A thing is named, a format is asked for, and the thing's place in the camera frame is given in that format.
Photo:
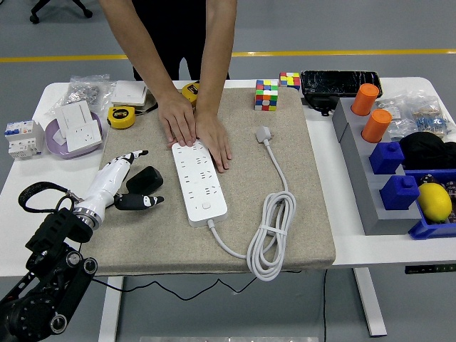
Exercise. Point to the person's right forearm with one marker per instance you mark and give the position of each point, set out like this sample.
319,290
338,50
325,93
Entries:
135,46

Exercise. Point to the white switch panel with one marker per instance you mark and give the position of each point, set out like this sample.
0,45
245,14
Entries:
73,114

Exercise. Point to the black desk control panel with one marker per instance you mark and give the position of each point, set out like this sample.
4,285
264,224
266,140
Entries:
427,269

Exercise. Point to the yellow lemon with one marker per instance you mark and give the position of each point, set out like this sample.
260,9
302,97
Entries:
434,202

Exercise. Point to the person's left forearm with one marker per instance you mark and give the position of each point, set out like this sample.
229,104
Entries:
217,53

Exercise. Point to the person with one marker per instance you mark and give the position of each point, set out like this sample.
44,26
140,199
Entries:
178,35

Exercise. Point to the grey-brown fabric mat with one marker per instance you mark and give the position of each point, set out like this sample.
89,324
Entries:
242,171

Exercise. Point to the small colourful puzzle cube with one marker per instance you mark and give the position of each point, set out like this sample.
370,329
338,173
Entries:
289,80

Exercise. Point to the clear bag blue resistors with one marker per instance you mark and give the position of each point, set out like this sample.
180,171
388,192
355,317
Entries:
432,122

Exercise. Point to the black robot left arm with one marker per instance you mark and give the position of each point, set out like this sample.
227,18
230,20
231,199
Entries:
53,228

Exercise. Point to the small black device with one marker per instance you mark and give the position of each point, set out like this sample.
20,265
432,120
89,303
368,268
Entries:
320,103

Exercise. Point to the white blue circuit breaker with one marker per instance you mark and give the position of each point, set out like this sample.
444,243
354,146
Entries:
21,139

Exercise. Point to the blue plastic bin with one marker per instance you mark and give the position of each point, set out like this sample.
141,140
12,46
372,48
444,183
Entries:
427,231

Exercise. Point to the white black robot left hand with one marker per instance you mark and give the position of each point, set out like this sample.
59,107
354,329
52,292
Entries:
103,181

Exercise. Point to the blue block with knob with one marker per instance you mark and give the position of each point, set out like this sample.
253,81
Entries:
399,192
386,158

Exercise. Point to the orange cylinder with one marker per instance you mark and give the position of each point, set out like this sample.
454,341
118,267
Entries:
365,99
377,125

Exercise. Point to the grey block holder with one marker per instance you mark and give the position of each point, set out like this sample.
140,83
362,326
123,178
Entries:
360,171

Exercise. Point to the clear bag small parts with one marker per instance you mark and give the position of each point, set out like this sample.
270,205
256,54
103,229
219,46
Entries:
399,114

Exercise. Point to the person's right hand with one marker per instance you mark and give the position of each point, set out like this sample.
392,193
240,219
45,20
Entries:
176,121

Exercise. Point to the white table leg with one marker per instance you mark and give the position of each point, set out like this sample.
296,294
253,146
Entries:
112,313
370,303

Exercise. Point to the black office chair base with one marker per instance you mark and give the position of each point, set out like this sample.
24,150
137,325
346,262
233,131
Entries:
60,9

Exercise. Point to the white wall switch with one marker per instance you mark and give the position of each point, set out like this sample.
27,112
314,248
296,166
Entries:
130,92

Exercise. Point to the black wrapped tray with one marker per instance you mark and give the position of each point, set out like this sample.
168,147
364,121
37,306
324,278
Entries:
340,82

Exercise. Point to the small white paper piece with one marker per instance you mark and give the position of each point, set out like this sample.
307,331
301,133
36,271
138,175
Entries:
58,138

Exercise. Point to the white power strip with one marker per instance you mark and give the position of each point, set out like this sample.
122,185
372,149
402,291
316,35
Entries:
203,199

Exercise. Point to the white socket panel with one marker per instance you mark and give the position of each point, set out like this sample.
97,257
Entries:
83,136

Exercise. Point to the black plug adapter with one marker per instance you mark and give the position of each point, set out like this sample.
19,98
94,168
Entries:
144,180

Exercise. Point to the person's left hand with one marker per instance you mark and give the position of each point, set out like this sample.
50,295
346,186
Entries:
213,139

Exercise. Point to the large colourful puzzle cube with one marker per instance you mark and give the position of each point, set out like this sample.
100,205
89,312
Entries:
266,95

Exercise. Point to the purple plate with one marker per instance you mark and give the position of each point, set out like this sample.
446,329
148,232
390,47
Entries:
71,153

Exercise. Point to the black cloth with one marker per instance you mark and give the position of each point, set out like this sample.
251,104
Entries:
425,151

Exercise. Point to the clear bag metal screws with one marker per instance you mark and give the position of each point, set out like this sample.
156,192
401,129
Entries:
83,92

